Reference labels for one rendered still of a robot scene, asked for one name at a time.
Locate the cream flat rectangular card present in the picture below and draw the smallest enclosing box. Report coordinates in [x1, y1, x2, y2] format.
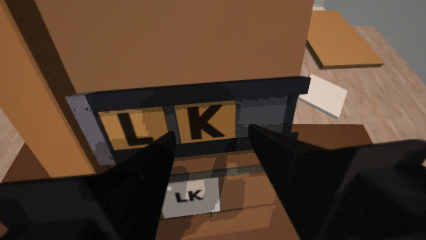
[297, 74, 348, 119]

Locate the white paper ticket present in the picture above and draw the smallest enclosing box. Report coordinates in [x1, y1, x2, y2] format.
[162, 178, 220, 219]

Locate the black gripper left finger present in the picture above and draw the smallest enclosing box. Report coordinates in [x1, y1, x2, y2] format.
[0, 131, 176, 240]

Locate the tan flat rectangular board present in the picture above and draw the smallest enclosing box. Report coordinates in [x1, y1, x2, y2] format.
[306, 10, 385, 70]

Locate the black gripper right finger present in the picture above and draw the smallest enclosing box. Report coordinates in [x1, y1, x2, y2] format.
[248, 124, 426, 240]

